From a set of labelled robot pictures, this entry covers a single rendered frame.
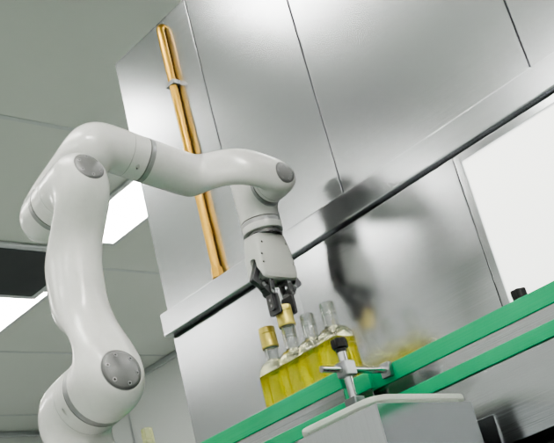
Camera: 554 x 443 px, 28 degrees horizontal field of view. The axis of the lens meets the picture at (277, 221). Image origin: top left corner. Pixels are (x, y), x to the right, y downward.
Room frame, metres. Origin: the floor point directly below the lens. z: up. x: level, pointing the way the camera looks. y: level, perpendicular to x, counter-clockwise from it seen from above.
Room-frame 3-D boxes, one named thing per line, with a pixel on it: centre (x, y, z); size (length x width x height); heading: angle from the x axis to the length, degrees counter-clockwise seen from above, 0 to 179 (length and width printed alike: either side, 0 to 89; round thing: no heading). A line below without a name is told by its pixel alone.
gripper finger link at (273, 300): (2.08, 0.06, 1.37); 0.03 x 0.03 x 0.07; 48
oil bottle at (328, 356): (2.02, -0.05, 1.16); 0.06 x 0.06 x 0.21; 47
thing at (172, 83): (2.41, 0.17, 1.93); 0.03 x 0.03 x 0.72; 47
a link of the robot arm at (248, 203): (2.10, 0.03, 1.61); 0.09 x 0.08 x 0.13; 41
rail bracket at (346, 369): (1.84, -0.07, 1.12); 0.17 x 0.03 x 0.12; 137
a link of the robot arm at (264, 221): (2.10, 0.03, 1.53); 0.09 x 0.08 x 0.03; 138
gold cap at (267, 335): (2.14, 0.08, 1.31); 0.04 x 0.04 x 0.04
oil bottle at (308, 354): (2.06, -0.01, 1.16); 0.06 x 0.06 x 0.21; 46
